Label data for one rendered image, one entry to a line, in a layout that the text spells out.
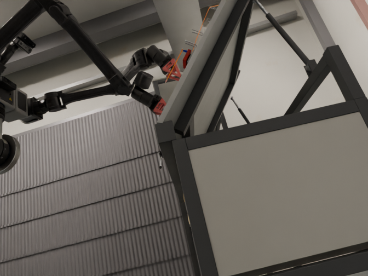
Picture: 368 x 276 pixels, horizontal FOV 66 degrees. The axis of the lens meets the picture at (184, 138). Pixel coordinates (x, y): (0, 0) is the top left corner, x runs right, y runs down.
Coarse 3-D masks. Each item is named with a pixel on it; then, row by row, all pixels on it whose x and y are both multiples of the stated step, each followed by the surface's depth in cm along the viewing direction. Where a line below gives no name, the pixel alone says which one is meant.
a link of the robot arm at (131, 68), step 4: (136, 52) 131; (140, 52) 131; (132, 56) 135; (136, 56) 131; (140, 56) 131; (144, 56) 132; (132, 60) 136; (136, 60) 132; (140, 60) 131; (144, 60) 131; (128, 64) 142; (132, 64) 137; (136, 64) 133; (140, 64) 131; (128, 68) 142; (132, 68) 138; (136, 68) 135; (124, 72) 148; (128, 72) 144; (132, 72) 143; (136, 72) 145; (128, 76) 147; (132, 76) 149
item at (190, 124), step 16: (240, 0) 119; (240, 16) 118; (224, 32) 113; (240, 32) 156; (224, 48) 111; (240, 48) 167; (208, 64) 108; (208, 80) 106; (192, 96) 103; (224, 96) 200; (192, 112) 101; (176, 128) 99; (192, 128) 112; (208, 128) 192
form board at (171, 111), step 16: (224, 0) 101; (224, 16) 108; (208, 32) 96; (208, 48) 103; (192, 64) 92; (224, 64) 152; (192, 80) 99; (224, 80) 176; (176, 96) 88; (208, 96) 143; (176, 112) 95; (208, 112) 165
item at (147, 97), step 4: (144, 96) 123; (148, 96) 122; (152, 96) 123; (156, 96) 120; (140, 100) 124; (144, 100) 123; (148, 100) 122; (152, 100) 120; (144, 104) 124; (148, 104) 119; (152, 104) 122; (152, 108) 123
